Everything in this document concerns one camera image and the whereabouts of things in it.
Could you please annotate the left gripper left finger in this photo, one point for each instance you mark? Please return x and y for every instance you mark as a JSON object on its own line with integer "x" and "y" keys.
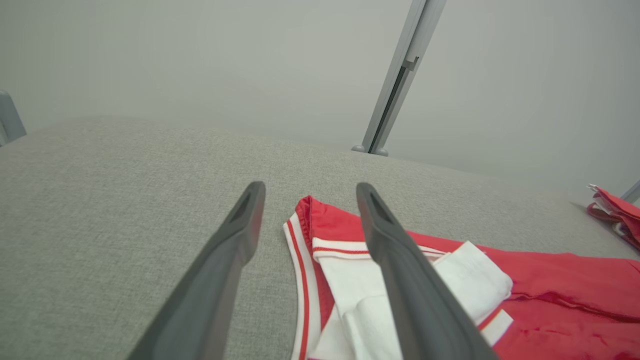
{"x": 210, "y": 290}

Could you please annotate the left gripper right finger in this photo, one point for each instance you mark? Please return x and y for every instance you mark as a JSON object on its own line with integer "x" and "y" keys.
{"x": 415, "y": 300}

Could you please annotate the red shirt with white sleeves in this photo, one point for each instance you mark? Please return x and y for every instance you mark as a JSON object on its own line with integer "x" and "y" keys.
{"x": 550, "y": 280}

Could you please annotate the grey partition post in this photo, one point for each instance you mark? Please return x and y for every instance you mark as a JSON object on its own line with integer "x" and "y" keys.
{"x": 632, "y": 192}
{"x": 405, "y": 75}
{"x": 9, "y": 120}

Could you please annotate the red shorts with white stripe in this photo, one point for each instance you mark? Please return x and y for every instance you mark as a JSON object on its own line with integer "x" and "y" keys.
{"x": 622, "y": 215}

